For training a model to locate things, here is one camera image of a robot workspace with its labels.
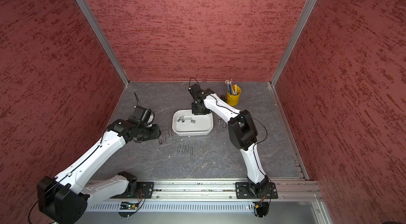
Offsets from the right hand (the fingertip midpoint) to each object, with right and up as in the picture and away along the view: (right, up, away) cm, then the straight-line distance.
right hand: (199, 114), depth 94 cm
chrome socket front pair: (-6, -19, -7) cm, 21 cm away
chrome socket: (+13, -4, +4) cm, 15 cm away
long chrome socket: (-17, -12, -2) cm, 21 cm away
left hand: (-21, -10, -15) cm, 28 cm away
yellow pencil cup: (+22, +8, +6) cm, 24 cm away
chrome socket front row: (-11, -19, -7) cm, 23 cm away
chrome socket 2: (+16, -7, +3) cm, 18 cm away
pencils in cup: (+22, +15, +9) cm, 28 cm away
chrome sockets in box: (-11, -4, +4) cm, 12 cm away
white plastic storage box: (-9, -6, +4) cm, 12 cm away
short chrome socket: (-22, -15, -4) cm, 28 cm away
